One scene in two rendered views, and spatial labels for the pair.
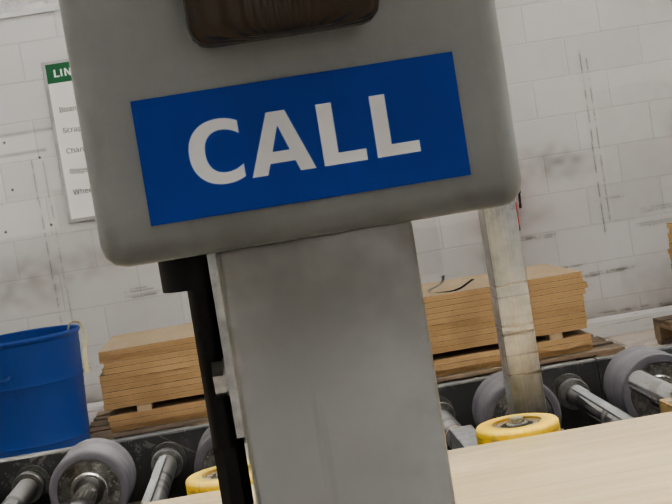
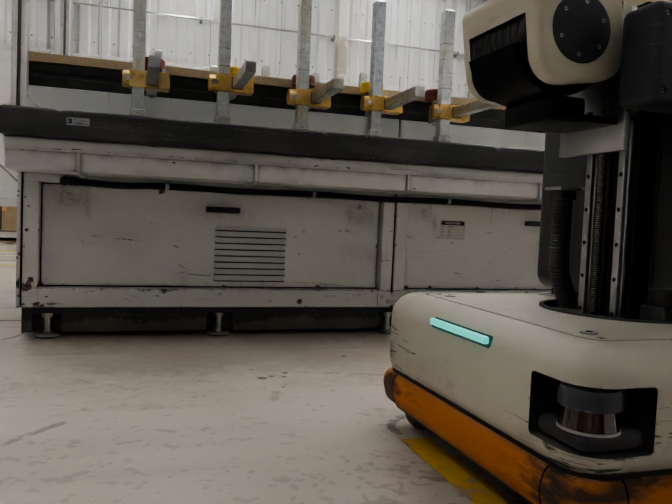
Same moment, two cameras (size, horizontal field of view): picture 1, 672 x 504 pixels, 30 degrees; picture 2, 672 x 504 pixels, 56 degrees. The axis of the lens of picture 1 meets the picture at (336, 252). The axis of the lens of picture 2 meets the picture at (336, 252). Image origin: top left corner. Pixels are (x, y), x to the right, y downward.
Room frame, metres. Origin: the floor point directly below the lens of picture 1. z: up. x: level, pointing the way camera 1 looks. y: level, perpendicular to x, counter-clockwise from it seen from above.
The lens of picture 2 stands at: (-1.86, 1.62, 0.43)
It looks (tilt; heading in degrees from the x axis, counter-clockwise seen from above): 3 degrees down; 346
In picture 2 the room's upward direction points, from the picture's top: 2 degrees clockwise
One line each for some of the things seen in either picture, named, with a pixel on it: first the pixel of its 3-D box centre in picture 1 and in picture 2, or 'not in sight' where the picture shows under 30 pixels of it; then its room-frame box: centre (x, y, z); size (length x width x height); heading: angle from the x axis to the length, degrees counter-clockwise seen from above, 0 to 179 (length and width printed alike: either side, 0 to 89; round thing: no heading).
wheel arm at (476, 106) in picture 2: not in sight; (460, 112); (0.15, 0.70, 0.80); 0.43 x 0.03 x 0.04; 3
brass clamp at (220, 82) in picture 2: not in sight; (230, 84); (0.16, 1.47, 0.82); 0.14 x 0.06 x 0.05; 93
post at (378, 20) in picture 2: not in sight; (376, 74); (0.18, 0.99, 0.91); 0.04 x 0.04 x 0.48; 3
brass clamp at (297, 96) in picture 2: not in sight; (308, 98); (0.17, 1.22, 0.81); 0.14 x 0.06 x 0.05; 93
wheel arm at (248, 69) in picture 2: not in sight; (238, 82); (0.11, 1.45, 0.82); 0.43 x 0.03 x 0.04; 3
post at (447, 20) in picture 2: not in sight; (444, 81); (0.20, 0.74, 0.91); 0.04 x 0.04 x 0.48; 3
